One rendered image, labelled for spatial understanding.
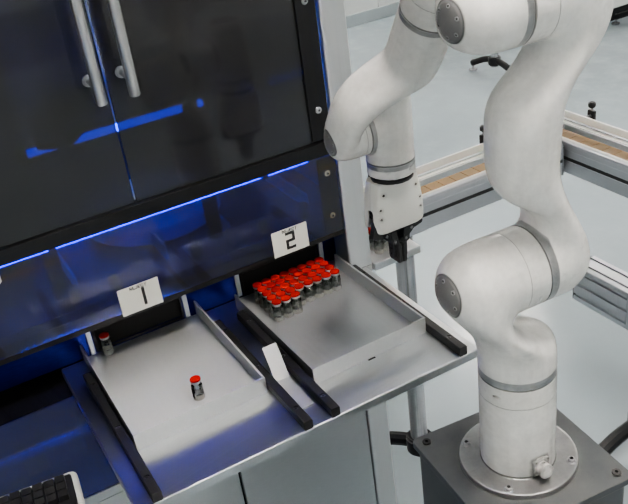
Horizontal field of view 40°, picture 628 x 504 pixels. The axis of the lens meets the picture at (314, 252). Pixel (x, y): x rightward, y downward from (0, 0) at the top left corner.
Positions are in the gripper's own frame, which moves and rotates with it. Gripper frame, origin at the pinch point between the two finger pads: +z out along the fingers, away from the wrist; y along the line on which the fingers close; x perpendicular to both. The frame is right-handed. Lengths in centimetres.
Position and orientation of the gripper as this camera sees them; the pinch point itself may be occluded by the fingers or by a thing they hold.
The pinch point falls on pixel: (398, 249)
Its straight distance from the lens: 157.8
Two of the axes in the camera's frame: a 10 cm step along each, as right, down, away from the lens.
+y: -8.6, 3.4, -3.8
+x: 4.9, 3.8, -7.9
